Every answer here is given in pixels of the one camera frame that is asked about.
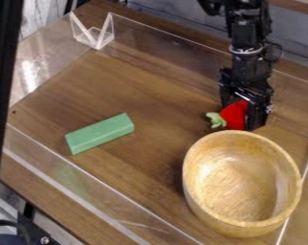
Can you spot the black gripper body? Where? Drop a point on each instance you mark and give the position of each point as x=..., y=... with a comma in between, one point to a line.
x=249, y=73

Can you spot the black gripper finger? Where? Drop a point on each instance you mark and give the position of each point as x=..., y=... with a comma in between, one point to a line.
x=227, y=96
x=258, y=110

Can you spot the red plush strawberry toy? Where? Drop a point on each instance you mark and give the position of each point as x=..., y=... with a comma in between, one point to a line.
x=230, y=117

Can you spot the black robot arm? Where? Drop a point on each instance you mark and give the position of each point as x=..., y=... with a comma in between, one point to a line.
x=249, y=27

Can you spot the wooden bowl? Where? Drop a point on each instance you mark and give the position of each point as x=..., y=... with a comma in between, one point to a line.
x=241, y=183

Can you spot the green rectangular block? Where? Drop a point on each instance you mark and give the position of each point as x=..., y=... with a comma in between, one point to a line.
x=99, y=133

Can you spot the black vertical foreground bar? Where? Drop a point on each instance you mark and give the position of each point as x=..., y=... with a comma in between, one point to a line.
x=1, y=95

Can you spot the black clamp under table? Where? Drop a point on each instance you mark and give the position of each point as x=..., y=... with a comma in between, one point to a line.
x=19, y=231

